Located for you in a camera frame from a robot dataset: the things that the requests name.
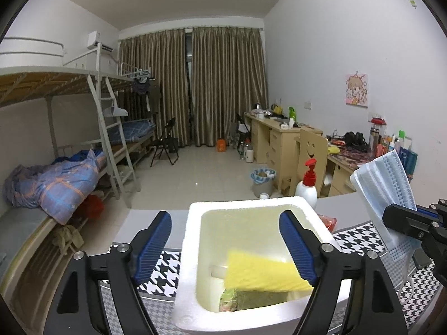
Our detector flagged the dark patterned desk mat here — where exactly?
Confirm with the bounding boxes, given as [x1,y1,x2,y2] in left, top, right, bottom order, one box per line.
[326,136,385,168]

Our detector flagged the light wooden desk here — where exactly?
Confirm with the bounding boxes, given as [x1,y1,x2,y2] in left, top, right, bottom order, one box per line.
[319,136,413,198]

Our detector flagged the white metal bunk bed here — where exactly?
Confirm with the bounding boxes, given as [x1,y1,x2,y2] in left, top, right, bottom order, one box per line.
[99,61,158,168]
[0,37,140,322]

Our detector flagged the wooden drawer desk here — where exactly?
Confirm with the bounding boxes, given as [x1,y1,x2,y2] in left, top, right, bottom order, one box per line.
[244,112,324,196]

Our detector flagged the blue checked blanket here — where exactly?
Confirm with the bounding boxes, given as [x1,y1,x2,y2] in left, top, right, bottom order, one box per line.
[3,148,107,226]

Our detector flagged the white foam box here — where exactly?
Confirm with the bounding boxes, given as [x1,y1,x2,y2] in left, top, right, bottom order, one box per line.
[171,195,350,335]

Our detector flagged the hanging dark clothes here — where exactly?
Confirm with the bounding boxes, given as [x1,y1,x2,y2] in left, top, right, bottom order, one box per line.
[131,75,163,114]

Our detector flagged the blue checked bedding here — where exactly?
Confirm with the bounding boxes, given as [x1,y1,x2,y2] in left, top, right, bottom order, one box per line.
[106,119,156,143]

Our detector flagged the red bag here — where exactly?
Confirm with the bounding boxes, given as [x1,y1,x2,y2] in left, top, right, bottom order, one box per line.
[79,193,105,220]

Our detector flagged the wooden smiley chair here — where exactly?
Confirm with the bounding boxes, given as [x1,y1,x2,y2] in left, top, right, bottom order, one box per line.
[281,127,329,196]

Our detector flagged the yellow foam net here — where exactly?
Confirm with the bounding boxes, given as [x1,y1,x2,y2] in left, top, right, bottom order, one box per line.
[223,248,315,292]

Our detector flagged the row of toiletry bottles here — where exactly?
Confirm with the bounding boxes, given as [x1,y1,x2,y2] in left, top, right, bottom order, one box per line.
[368,113,418,178]

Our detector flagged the brown curtain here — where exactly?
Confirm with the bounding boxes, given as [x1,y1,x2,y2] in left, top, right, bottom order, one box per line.
[119,30,192,147]
[191,26,269,147]

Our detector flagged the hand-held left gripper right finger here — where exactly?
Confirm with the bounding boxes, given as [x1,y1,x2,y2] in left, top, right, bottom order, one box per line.
[278,210,409,335]

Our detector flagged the red snack packet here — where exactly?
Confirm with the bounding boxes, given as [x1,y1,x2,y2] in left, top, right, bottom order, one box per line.
[319,214,339,234]

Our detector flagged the blue face mask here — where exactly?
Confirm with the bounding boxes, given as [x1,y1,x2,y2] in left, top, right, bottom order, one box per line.
[350,149,425,304]

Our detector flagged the beige cloth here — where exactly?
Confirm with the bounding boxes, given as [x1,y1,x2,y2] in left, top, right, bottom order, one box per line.
[52,225,84,255]

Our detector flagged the blue lined trash bin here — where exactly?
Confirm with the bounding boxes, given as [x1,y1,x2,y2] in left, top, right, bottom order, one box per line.
[251,167,277,198]

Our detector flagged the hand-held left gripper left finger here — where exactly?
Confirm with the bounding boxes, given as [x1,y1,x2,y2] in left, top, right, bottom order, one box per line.
[44,210,173,335]

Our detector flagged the black headphones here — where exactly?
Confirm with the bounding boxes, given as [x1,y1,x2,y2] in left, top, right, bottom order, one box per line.
[344,131,369,150]

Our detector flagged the houndstooth tablecloth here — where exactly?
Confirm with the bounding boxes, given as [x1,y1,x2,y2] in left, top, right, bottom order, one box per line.
[99,221,447,335]

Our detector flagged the pink cartoon wall poster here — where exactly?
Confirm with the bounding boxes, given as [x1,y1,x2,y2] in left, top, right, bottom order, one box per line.
[345,73,370,107]

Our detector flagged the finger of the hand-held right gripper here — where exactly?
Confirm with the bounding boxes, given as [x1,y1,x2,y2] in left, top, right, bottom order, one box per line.
[382,203,447,241]
[417,199,447,221]

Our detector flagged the white air conditioner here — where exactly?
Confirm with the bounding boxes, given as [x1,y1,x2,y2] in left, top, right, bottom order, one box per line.
[87,31,116,51]

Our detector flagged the white pump bottle red cap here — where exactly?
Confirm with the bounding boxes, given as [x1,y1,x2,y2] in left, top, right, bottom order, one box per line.
[295,158,319,210]

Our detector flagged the black folding chair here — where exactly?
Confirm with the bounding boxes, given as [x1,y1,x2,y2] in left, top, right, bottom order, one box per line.
[230,113,252,147]
[150,118,180,167]

